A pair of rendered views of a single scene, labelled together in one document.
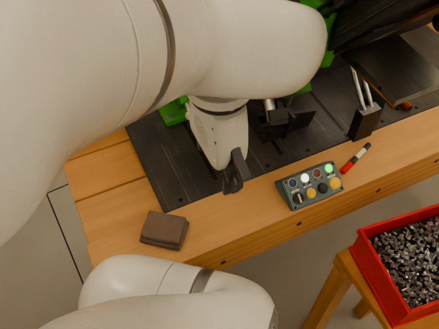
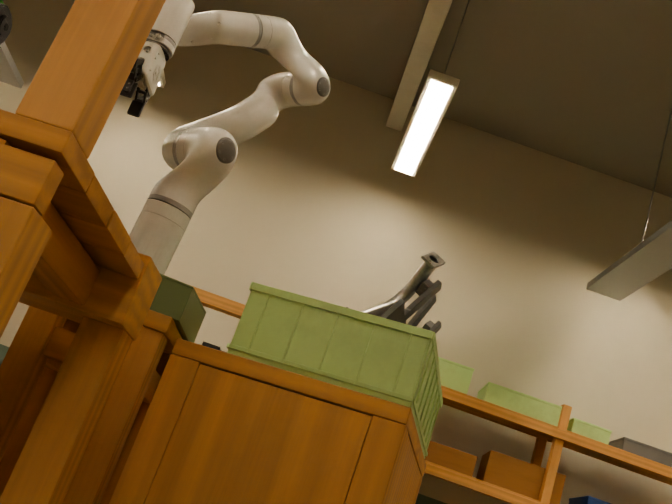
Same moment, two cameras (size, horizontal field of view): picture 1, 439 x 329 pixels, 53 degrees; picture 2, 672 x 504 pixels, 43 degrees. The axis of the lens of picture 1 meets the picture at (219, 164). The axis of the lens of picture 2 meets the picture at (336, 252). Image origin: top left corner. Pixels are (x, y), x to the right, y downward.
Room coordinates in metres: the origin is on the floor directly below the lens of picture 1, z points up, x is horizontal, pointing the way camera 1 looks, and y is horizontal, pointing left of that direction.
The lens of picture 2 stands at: (1.71, 1.46, 0.45)
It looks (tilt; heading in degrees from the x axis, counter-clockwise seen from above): 20 degrees up; 211
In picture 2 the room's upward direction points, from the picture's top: 20 degrees clockwise
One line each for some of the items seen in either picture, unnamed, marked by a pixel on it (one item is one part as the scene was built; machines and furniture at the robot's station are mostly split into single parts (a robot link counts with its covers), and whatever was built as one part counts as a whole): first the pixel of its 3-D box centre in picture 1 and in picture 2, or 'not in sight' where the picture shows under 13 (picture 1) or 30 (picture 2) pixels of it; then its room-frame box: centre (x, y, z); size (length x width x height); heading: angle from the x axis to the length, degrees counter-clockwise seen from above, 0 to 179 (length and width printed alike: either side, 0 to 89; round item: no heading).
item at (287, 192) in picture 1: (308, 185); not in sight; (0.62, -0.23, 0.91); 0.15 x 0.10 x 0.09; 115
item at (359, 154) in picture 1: (355, 158); not in sight; (0.71, -0.36, 0.91); 0.13 x 0.02 x 0.02; 136
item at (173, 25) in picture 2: not in sight; (169, 19); (0.40, 0.00, 1.55); 0.09 x 0.08 x 0.13; 72
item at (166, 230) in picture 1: (164, 230); not in sight; (0.49, 0.13, 0.91); 0.10 x 0.08 x 0.03; 76
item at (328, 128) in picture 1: (308, 93); not in sight; (0.97, -0.27, 0.89); 1.10 x 0.42 x 0.02; 115
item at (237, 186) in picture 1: (236, 184); (139, 106); (0.35, -0.02, 1.32); 0.03 x 0.03 x 0.07; 25
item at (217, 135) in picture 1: (219, 116); (147, 66); (0.40, 0.00, 1.41); 0.10 x 0.07 x 0.11; 25
